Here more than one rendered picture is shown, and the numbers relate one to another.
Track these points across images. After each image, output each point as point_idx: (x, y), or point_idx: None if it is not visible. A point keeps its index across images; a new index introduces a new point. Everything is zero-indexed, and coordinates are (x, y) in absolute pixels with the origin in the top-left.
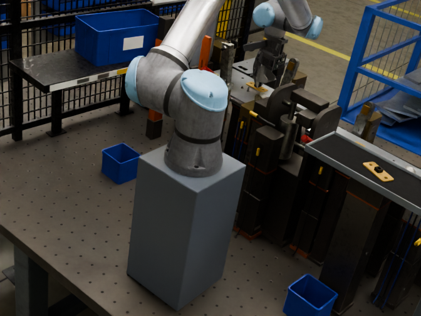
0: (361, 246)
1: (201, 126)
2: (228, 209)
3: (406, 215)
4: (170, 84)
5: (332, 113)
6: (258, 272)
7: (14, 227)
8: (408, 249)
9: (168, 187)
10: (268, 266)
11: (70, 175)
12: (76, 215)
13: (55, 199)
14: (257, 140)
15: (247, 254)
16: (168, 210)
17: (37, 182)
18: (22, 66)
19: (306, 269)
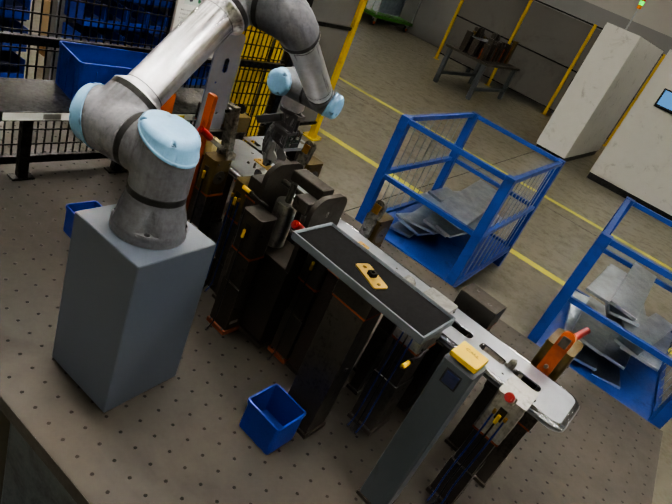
0: (339, 360)
1: (157, 184)
2: (187, 294)
3: (398, 332)
4: (125, 122)
5: (334, 203)
6: (222, 374)
7: None
8: (394, 370)
9: (105, 256)
10: (236, 368)
11: (20, 228)
12: (9, 276)
13: None
14: (245, 219)
15: (214, 350)
16: (104, 285)
17: None
18: None
19: (280, 377)
